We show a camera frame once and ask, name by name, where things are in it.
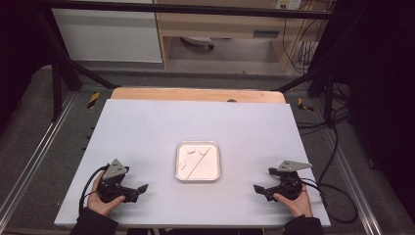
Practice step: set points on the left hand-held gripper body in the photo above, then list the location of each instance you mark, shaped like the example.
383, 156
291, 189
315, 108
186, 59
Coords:
112, 182

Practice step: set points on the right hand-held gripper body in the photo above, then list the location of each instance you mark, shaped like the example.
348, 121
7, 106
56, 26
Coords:
288, 182

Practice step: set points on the white marshmallow piece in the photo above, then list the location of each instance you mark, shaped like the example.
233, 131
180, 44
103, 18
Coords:
182, 164
204, 151

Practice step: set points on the square metal tray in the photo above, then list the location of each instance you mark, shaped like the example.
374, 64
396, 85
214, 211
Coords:
208, 169

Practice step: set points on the thin wooden skewer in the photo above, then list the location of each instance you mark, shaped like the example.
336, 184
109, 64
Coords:
198, 167

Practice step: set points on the person's right hand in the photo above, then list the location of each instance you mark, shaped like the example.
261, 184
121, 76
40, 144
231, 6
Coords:
300, 205

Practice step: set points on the person's left hand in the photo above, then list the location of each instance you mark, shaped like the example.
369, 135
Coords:
98, 205

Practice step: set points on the yellow black hazard tape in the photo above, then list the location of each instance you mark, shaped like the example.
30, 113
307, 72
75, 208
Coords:
93, 100
304, 105

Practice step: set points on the white cabinet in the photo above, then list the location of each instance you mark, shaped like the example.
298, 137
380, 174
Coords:
107, 36

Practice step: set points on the office chair base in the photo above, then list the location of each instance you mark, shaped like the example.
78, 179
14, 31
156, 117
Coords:
199, 40

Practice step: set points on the light wooden desk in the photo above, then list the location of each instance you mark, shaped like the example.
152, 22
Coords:
221, 24

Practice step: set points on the white power strip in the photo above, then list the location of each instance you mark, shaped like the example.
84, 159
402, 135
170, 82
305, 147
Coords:
288, 4

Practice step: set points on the aluminium floor rail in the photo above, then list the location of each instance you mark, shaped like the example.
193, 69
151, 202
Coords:
36, 153
355, 182

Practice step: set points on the black metal frame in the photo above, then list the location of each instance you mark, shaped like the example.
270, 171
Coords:
195, 9

